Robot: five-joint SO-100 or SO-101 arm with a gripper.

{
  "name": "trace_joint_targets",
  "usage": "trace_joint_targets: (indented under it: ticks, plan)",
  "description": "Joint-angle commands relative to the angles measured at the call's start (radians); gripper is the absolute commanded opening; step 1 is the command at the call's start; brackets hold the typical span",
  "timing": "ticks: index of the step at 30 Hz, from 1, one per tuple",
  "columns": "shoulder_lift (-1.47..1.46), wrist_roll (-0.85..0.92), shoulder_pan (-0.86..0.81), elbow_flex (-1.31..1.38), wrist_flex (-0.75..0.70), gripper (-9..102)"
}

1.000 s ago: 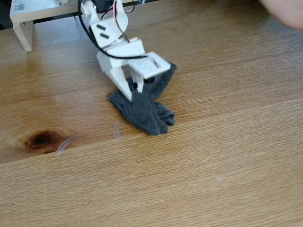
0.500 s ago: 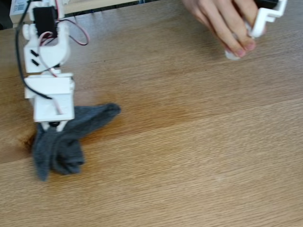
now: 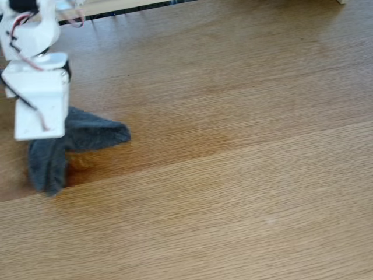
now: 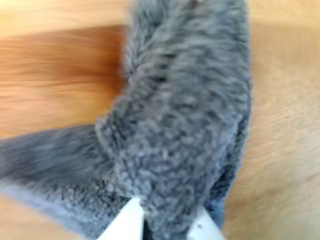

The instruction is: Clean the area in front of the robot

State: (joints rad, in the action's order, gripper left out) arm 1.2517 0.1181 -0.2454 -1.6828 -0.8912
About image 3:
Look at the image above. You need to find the grey cleaning cloth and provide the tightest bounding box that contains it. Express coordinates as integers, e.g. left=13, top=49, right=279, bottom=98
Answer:
left=27, top=106, right=132, bottom=198

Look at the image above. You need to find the white wooden shelf stand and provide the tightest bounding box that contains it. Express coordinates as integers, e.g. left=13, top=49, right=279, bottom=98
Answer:
left=57, top=0, right=349, bottom=25

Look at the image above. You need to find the red black servo cable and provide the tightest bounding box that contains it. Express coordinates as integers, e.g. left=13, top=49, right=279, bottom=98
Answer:
left=0, top=11, right=51, bottom=132
left=59, top=8, right=86, bottom=29

